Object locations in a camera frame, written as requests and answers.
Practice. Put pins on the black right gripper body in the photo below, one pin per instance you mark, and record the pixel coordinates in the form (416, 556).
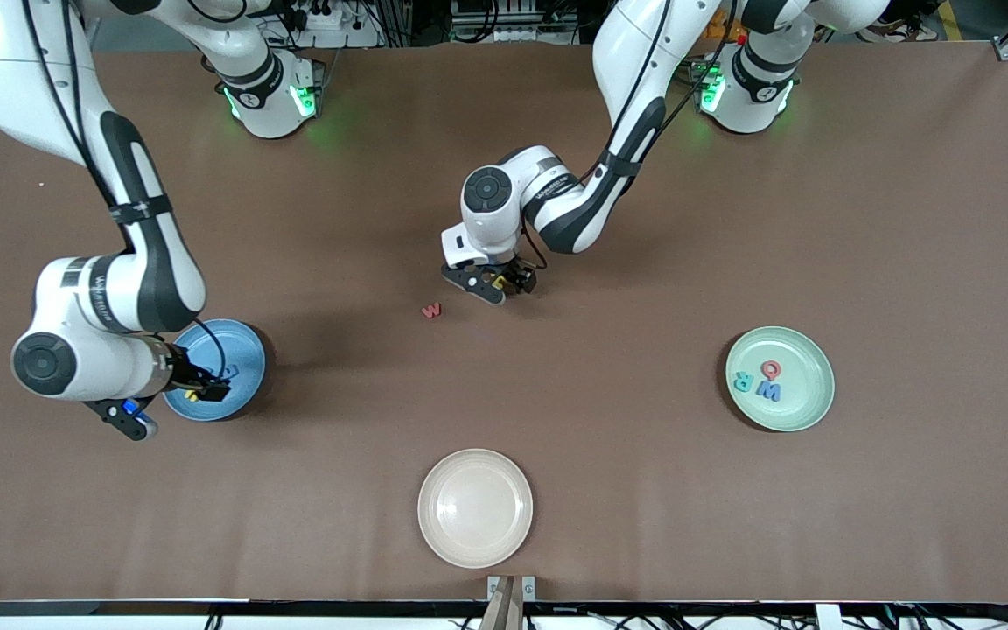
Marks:
(190, 377)

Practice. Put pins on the red foam lowercase w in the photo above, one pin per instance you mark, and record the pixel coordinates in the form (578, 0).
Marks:
(431, 310)

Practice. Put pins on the teal foam letter R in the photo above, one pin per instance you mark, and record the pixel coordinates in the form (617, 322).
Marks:
(743, 381)

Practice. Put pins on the red foam letter Q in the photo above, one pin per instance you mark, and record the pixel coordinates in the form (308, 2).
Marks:
(771, 369)

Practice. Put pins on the blue foam capital W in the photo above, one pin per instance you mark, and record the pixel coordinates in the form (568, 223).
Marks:
(768, 391)

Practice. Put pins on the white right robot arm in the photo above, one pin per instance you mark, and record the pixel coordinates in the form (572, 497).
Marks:
(93, 297)

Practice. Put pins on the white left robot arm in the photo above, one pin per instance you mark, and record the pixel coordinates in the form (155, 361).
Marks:
(574, 210)

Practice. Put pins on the blue round plate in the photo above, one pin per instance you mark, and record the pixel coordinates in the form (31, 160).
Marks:
(246, 350)

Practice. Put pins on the beige round plate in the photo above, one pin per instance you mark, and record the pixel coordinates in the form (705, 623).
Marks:
(475, 509)

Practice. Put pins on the black electronics rack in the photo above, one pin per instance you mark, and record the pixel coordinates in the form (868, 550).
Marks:
(513, 17)

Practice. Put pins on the pale green round plate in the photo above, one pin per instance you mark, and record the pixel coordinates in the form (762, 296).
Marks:
(801, 398)

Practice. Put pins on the white power strip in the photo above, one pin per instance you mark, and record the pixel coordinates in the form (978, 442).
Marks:
(329, 22)

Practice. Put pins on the pile of orange bags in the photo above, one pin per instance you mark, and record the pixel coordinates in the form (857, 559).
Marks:
(731, 31)

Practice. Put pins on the small metal mounting bracket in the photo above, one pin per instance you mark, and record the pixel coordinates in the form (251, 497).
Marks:
(528, 588)

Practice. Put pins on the tan wooden post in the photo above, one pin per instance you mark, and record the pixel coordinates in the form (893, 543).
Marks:
(504, 612)

